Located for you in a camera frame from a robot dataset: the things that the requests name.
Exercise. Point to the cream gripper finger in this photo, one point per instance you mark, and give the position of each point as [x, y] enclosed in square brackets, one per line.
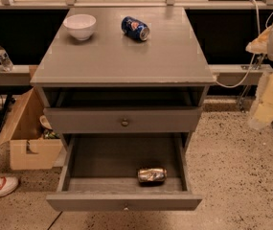
[261, 111]
[260, 44]

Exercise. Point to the blue pepsi can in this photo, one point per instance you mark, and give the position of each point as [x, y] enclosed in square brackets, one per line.
[135, 28]

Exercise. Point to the grey drawer cabinet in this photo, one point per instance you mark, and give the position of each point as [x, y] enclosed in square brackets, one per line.
[110, 69]

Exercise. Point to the open grey middle drawer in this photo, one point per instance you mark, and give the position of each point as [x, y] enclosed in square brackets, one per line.
[100, 174]

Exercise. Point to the closed grey upper drawer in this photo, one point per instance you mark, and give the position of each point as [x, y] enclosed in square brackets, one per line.
[122, 120]

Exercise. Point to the white ceramic bowl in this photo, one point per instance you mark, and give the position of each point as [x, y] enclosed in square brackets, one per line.
[80, 26]

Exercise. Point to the open cardboard box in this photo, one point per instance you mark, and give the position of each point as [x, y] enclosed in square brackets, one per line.
[23, 132]

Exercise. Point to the black stand leg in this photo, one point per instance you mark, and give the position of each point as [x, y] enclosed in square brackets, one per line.
[9, 100]

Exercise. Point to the clear plastic water bottle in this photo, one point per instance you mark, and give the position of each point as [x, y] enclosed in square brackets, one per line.
[5, 60]

